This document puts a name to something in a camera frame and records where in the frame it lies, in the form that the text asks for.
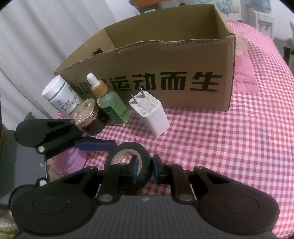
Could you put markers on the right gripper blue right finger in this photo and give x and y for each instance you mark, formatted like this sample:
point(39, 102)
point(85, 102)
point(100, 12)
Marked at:
point(175, 176)

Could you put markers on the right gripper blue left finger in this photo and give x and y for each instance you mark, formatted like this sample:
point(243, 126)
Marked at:
point(117, 180)

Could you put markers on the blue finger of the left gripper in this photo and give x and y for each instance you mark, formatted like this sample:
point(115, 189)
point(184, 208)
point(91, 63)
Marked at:
point(93, 144)

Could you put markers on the gold lid dark jar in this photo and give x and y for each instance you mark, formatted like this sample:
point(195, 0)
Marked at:
point(89, 117)

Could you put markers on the black tape roll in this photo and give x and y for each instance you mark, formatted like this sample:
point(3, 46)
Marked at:
point(123, 153)

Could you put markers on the purple plastic lid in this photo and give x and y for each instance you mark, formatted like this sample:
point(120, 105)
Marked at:
point(70, 161)

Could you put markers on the white pill bottle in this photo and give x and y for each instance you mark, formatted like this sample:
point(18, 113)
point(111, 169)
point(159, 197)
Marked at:
point(61, 96)

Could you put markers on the green dropper bottle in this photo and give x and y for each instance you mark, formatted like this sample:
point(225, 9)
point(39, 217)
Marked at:
point(109, 101)

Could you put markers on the white USB charger plug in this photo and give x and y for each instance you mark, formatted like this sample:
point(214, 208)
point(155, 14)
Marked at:
point(150, 111)

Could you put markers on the black cylindrical tube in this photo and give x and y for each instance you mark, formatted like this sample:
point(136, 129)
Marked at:
point(97, 51)

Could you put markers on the red white checkered tablecloth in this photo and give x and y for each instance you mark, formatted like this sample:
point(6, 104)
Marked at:
point(251, 143)

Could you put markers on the white curtain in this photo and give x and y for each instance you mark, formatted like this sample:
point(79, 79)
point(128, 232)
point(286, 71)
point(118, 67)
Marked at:
point(36, 37)

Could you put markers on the brown cardboard box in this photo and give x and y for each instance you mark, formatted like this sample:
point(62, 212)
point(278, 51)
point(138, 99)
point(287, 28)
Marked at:
point(184, 56)

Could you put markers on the pink printed card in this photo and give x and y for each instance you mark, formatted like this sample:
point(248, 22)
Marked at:
point(244, 76)

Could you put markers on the water dispenser bottle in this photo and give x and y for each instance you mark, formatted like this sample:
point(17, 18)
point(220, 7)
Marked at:
point(262, 6)

